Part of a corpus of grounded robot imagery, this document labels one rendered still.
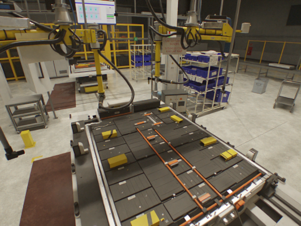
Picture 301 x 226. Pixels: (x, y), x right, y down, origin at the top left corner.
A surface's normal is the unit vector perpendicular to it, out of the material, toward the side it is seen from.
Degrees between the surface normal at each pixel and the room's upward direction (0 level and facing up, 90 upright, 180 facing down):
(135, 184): 0
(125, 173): 0
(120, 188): 0
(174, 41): 90
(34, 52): 90
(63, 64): 90
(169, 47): 90
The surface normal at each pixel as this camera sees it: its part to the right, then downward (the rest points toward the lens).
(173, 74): 0.17, 0.43
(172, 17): 0.45, 0.39
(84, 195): 0.00, -0.90
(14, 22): 0.77, 0.28
